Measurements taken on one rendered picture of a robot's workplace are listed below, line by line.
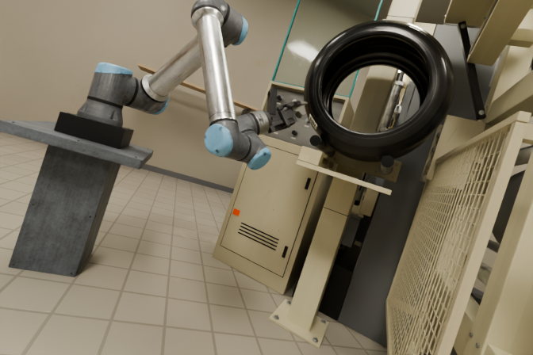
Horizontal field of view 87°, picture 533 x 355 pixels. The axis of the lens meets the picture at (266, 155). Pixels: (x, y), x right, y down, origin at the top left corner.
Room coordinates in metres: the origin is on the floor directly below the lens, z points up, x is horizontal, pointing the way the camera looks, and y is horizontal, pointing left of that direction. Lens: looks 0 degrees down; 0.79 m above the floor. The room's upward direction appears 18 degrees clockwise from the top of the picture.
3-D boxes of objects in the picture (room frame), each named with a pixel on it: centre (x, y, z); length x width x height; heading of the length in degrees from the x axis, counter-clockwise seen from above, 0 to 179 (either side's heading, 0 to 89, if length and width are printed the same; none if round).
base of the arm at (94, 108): (1.33, 0.79, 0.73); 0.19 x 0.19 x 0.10
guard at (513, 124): (0.91, -0.58, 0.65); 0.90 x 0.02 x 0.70; 157
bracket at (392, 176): (1.41, -0.43, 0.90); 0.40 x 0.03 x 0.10; 67
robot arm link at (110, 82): (1.34, 0.79, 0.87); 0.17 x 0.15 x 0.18; 143
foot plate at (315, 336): (1.49, -0.45, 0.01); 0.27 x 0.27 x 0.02; 67
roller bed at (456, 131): (1.30, -0.80, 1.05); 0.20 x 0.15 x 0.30; 157
